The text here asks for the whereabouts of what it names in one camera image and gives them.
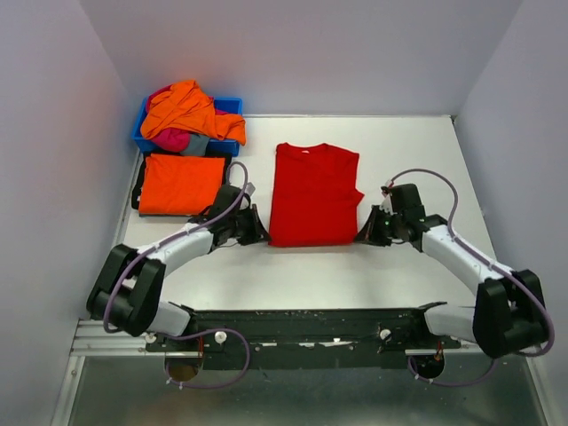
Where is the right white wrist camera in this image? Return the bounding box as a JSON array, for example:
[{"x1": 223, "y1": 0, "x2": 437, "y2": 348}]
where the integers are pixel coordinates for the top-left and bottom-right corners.
[{"x1": 380, "y1": 179, "x2": 394, "y2": 215}]

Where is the grey crumpled garment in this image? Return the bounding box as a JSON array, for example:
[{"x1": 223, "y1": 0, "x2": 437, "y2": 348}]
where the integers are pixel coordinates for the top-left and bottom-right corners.
[{"x1": 179, "y1": 133, "x2": 209, "y2": 157}]

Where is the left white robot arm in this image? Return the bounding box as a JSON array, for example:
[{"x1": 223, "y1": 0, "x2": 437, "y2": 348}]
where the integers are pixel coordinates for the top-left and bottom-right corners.
[{"x1": 86, "y1": 184, "x2": 270, "y2": 351}]

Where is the crumpled orange t shirt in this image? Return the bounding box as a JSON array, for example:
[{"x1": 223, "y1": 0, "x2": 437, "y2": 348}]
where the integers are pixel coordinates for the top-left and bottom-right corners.
[{"x1": 140, "y1": 80, "x2": 247, "y2": 146}]

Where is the aluminium extrusion rail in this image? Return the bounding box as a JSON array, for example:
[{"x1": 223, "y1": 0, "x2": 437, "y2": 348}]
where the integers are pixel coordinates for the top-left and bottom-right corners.
[{"x1": 70, "y1": 320, "x2": 146, "y2": 357}]

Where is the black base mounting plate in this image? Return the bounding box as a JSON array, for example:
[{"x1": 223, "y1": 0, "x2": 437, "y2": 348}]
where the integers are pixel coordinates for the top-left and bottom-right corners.
[{"x1": 146, "y1": 307, "x2": 467, "y2": 370}]

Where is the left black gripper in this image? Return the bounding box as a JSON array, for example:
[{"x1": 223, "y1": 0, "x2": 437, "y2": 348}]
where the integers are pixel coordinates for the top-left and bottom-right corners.
[{"x1": 228, "y1": 204, "x2": 272, "y2": 246}]

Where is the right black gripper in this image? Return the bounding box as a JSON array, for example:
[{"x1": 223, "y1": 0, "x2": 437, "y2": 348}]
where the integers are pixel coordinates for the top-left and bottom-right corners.
[{"x1": 354, "y1": 204, "x2": 405, "y2": 247}]

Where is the black tray under stack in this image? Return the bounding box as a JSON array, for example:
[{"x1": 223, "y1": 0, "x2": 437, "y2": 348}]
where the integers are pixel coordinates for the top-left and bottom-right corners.
[{"x1": 130, "y1": 151, "x2": 233, "y2": 219}]

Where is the folded orange t shirt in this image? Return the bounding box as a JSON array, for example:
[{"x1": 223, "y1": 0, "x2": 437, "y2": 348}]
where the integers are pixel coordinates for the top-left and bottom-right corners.
[{"x1": 138, "y1": 153, "x2": 226, "y2": 217}]

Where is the blue plastic bin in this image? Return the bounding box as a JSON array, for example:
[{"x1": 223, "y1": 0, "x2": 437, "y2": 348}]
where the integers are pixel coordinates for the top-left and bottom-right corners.
[{"x1": 130, "y1": 97, "x2": 243, "y2": 157}]

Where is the red t shirt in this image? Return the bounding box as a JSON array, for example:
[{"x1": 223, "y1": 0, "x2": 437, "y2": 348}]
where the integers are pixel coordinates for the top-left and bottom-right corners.
[{"x1": 269, "y1": 143, "x2": 364, "y2": 248}]

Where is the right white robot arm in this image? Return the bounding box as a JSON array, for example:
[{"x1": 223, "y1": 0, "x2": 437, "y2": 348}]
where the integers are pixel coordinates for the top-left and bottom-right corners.
[{"x1": 355, "y1": 184, "x2": 553, "y2": 359}]

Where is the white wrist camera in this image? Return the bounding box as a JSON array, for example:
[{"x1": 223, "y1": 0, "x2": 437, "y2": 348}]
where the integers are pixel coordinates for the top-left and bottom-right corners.
[
  {"x1": 245, "y1": 183, "x2": 256, "y2": 195},
  {"x1": 380, "y1": 179, "x2": 394, "y2": 215}
]

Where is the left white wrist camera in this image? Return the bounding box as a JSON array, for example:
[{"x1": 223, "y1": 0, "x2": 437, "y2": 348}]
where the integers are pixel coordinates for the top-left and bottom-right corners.
[{"x1": 245, "y1": 183, "x2": 256, "y2": 195}]

